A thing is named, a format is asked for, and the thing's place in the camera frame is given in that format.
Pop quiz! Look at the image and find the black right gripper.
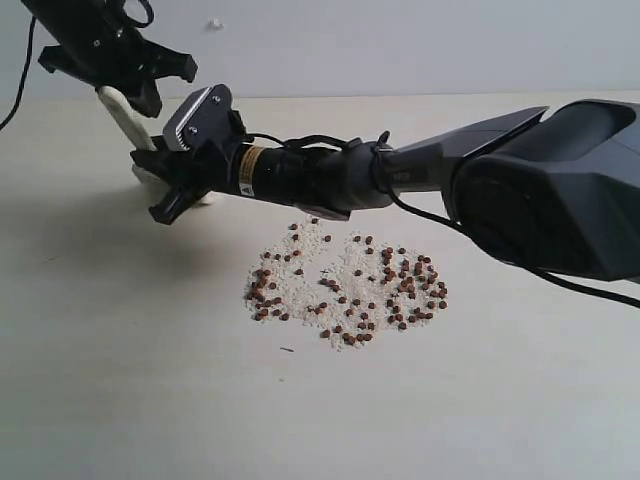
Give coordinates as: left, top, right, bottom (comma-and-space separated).
130, 109, 245, 224

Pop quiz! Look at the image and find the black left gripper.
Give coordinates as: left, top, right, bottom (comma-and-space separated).
23, 0, 196, 118

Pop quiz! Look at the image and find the wide wooden paint brush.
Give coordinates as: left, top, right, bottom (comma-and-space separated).
96, 86, 168, 195

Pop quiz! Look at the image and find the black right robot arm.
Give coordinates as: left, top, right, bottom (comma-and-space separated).
132, 99, 639, 281

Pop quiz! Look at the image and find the pile of beans and rice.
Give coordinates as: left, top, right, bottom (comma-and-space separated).
243, 216, 449, 350

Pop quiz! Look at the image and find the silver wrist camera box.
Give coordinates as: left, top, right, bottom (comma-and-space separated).
162, 84, 233, 152

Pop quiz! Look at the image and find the white wall plug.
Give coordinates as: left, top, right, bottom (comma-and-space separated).
207, 18, 224, 31

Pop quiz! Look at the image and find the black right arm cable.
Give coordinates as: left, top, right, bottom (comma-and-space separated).
239, 130, 640, 305

